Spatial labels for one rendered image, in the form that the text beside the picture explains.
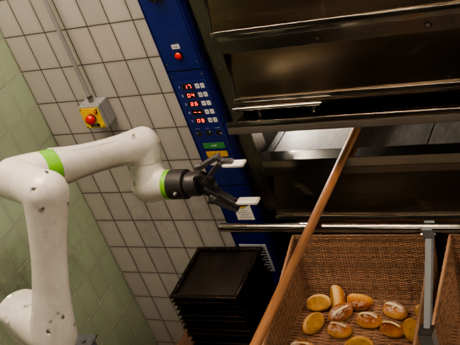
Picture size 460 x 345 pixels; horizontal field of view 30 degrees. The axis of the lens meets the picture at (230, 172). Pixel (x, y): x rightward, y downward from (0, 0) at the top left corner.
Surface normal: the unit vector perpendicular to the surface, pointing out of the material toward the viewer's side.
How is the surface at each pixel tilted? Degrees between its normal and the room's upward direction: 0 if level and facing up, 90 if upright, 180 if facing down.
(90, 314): 90
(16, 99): 90
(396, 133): 0
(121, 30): 90
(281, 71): 70
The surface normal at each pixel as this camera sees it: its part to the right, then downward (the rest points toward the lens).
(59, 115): -0.37, 0.59
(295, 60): -0.46, 0.29
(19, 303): -0.33, -0.79
